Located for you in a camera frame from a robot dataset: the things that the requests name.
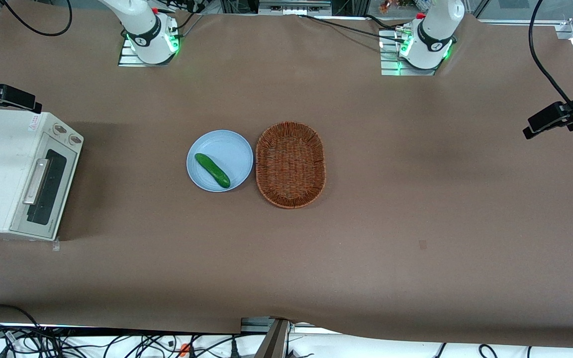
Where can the grey metal background box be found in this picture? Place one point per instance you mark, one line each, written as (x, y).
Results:
(294, 6)

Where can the green cucumber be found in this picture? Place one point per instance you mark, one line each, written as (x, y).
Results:
(212, 170)

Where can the brown paper table cover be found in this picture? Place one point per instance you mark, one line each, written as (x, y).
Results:
(416, 174)

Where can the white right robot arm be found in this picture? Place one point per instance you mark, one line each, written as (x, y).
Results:
(142, 25)

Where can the aluminium extrusion post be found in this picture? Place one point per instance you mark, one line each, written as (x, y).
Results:
(274, 343)

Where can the round oven knob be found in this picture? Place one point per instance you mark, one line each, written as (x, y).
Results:
(74, 139)
(59, 129)

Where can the warning sticker on oven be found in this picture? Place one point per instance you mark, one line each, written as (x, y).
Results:
(34, 121)

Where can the light blue round plate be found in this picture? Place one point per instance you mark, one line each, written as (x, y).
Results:
(227, 149)

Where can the brown oval wicker basket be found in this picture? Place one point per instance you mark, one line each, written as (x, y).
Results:
(290, 166)

